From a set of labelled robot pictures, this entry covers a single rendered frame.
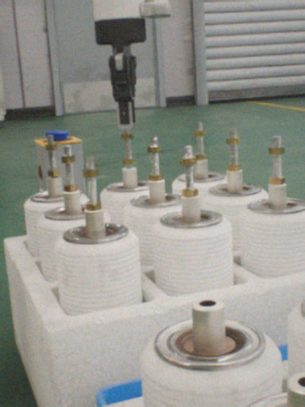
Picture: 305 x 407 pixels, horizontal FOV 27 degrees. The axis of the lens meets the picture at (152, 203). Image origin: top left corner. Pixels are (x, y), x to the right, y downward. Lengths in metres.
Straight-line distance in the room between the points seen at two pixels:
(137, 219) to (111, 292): 0.16
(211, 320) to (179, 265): 0.31
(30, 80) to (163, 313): 5.07
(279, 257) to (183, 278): 0.12
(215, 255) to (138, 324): 0.12
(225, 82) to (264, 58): 0.42
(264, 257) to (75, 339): 0.26
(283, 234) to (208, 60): 5.14
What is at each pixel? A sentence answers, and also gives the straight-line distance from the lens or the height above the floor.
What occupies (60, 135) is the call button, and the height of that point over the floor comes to 0.32.
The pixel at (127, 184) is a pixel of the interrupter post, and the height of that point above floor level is 0.26.
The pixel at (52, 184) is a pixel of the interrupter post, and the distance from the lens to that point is 0.93.
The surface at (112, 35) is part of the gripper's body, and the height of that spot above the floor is 0.48.
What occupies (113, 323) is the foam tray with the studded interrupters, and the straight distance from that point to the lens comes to 0.68.
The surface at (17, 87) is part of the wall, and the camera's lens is 5.70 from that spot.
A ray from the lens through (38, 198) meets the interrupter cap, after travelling 0.94.
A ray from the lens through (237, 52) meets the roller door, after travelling 5.95.
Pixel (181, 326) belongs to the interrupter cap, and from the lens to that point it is 0.46.
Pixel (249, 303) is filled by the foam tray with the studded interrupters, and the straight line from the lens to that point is 0.73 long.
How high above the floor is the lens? 0.44
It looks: 13 degrees down
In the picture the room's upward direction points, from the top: 4 degrees counter-clockwise
